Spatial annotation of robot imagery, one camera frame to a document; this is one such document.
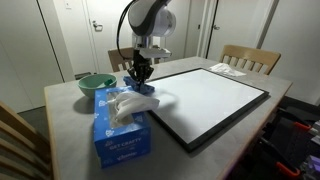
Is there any dark brown wooden chair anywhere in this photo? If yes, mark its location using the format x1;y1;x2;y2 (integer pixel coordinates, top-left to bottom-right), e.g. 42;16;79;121
107;44;160;74

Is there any crumpled white paper towel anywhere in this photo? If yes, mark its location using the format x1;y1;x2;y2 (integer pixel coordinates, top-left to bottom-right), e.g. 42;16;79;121
209;62;248;78

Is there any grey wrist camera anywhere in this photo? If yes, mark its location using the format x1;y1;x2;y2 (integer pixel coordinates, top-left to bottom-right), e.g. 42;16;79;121
139;47;173;59

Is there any black framed whiteboard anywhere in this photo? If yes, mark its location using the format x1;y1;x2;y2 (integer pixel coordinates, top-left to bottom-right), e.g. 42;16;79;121
144;67;270;153

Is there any green bowl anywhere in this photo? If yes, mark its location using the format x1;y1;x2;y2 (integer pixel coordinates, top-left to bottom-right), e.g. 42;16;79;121
77;73;118;100

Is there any blue microfibre cloth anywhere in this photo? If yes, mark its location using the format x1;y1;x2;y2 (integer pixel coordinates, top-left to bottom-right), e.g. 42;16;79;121
123;75;156;95

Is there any light wooden chair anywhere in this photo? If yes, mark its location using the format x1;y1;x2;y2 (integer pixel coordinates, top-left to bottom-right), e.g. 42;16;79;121
0;100;54;180
219;44;282;76

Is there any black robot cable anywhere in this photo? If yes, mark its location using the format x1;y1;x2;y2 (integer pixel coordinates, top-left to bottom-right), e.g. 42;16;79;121
115;0;138;61

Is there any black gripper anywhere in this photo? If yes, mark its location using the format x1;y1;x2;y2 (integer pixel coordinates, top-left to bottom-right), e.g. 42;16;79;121
127;48;155;91

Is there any black clamp orange handle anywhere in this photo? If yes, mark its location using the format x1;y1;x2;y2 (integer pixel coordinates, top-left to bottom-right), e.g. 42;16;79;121
258;136;302;179
278;108;314;134

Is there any blue tissue box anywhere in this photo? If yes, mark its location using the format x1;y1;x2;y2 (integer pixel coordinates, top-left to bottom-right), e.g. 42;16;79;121
92;85;152;170

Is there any aluminium mounting rail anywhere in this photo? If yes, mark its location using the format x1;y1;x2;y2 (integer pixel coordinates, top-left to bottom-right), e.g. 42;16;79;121
299;154;320;180

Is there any white tissue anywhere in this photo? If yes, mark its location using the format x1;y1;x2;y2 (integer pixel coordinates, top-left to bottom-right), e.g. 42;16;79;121
107;90;160;122

